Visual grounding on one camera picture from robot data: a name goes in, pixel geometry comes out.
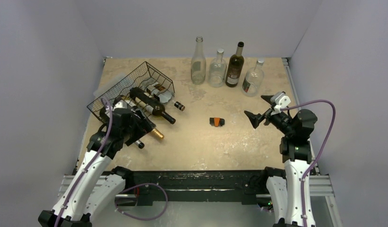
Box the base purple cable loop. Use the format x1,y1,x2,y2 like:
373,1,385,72
114,183,169,222

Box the tall clear bottle no cap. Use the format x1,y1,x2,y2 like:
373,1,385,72
191,36,206,85

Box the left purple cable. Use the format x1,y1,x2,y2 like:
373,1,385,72
52,97,113,227

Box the clear flat bottle black cap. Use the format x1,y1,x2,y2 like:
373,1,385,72
145,82,185,111

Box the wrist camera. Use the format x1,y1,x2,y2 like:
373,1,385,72
270,91,291,115
112,100,130,111

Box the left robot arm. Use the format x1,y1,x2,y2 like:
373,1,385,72
38,108,154,227

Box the red wine bottle gold foil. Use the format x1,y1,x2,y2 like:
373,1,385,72
132,106,164,140

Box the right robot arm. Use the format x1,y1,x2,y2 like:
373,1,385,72
244,92,318,227

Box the dark green bottle silver foil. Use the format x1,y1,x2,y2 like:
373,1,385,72
225,42,245,87

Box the clear round bottle silver cap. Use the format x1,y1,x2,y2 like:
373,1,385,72
208,48,227,87

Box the dark bottle black cap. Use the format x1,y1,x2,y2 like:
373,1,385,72
129,87,176,124

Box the dark bottle grey foil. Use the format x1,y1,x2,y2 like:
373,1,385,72
134,140,145,149

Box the orange hex key set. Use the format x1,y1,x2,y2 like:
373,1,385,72
209,117,225,127

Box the black wire wine rack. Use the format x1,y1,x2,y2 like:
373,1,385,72
87,61,175,122

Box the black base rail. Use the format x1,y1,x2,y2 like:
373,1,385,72
100,169,298,208

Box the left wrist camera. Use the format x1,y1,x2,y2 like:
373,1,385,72
112,100,130,111

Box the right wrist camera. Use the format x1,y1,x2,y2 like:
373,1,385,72
270,91,291,115

